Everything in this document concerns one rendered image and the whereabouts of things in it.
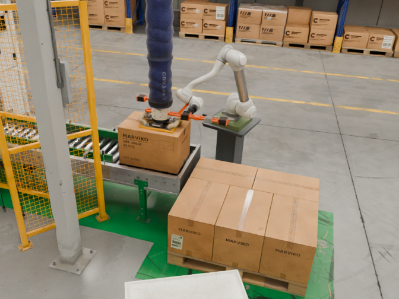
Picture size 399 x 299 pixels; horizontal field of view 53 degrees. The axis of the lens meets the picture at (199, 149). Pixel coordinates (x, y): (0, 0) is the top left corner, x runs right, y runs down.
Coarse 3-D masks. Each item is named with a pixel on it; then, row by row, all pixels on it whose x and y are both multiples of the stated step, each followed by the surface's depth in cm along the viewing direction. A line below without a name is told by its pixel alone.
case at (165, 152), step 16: (128, 128) 372; (176, 128) 376; (128, 144) 379; (144, 144) 374; (160, 144) 369; (176, 144) 365; (128, 160) 388; (144, 160) 383; (160, 160) 378; (176, 160) 373
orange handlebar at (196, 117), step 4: (148, 108) 380; (172, 112) 374; (176, 112) 374; (192, 116) 367; (196, 116) 366; (200, 116) 368; (204, 116) 368; (212, 120) 362; (216, 120) 361; (228, 120) 362
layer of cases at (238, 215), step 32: (192, 192) 357; (224, 192) 359; (256, 192) 361; (288, 192) 363; (192, 224) 326; (224, 224) 321; (256, 224) 322; (288, 224) 324; (192, 256) 343; (224, 256) 332; (256, 256) 323; (288, 256) 314
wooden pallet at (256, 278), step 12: (168, 252) 348; (180, 264) 351; (192, 264) 352; (204, 264) 353; (216, 264) 339; (240, 276) 338; (252, 276) 342; (264, 276) 343; (276, 288) 333; (288, 288) 329; (300, 288) 325
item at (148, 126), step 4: (148, 124) 376; (152, 124) 376; (144, 128) 372; (148, 128) 371; (152, 128) 370; (156, 128) 370; (160, 128) 369; (164, 128) 369; (172, 128) 371; (168, 132) 367; (172, 132) 366
